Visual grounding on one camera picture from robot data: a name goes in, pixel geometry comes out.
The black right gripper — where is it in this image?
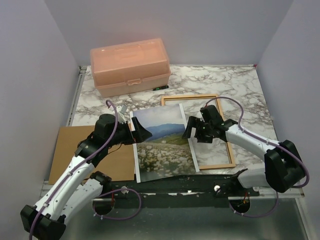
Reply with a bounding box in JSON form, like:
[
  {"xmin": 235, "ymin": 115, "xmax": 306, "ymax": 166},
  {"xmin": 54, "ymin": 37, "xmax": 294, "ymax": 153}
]
[{"xmin": 182, "ymin": 115, "xmax": 213, "ymax": 144}]

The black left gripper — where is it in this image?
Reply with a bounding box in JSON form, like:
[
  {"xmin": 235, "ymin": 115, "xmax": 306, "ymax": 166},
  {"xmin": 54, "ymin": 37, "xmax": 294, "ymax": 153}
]
[{"xmin": 106, "ymin": 117, "xmax": 152, "ymax": 148}]

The brown wooden picture frame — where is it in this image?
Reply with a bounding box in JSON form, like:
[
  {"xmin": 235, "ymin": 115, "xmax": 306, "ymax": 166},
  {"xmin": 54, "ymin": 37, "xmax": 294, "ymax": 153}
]
[{"xmin": 161, "ymin": 94, "xmax": 236, "ymax": 170}]

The flower field photo print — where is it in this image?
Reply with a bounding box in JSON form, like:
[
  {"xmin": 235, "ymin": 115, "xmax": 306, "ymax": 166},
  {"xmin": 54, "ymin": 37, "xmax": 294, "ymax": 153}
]
[{"xmin": 130, "ymin": 103, "xmax": 200, "ymax": 183}]

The brown frame backing board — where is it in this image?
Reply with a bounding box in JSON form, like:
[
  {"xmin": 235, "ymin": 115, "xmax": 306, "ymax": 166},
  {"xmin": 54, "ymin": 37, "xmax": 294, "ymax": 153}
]
[{"xmin": 48, "ymin": 125, "xmax": 135, "ymax": 185}]

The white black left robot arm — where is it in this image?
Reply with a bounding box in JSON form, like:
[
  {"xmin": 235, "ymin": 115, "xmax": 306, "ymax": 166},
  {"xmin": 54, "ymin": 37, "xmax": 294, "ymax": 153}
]
[{"xmin": 20, "ymin": 114, "xmax": 152, "ymax": 240}]

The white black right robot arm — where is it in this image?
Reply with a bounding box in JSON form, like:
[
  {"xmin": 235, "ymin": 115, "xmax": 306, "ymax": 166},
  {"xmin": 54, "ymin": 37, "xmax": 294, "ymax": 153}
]
[{"xmin": 182, "ymin": 116, "xmax": 310, "ymax": 196}]

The black green marker pen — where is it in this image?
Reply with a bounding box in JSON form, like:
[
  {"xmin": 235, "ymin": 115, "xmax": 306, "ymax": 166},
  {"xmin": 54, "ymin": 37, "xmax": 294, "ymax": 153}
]
[{"xmin": 153, "ymin": 85, "xmax": 169, "ymax": 91}]

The pink plastic storage box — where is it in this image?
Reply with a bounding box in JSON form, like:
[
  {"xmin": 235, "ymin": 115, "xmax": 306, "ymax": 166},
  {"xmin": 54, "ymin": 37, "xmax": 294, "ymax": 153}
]
[{"xmin": 90, "ymin": 38, "xmax": 171, "ymax": 98}]

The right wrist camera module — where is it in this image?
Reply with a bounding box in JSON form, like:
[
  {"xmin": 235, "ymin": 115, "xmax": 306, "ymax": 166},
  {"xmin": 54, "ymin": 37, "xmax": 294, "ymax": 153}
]
[{"xmin": 200, "ymin": 105, "xmax": 224, "ymax": 125}]

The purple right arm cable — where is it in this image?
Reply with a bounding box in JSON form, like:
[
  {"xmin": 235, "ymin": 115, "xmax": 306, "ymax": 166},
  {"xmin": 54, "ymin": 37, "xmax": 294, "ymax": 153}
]
[{"xmin": 204, "ymin": 96, "xmax": 310, "ymax": 218}]

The black robot mounting base rail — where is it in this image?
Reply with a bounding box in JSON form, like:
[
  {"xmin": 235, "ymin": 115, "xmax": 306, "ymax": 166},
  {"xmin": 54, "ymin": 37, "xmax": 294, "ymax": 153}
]
[{"xmin": 51, "ymin": 172, "xmax": 278, "ymax": 210}]

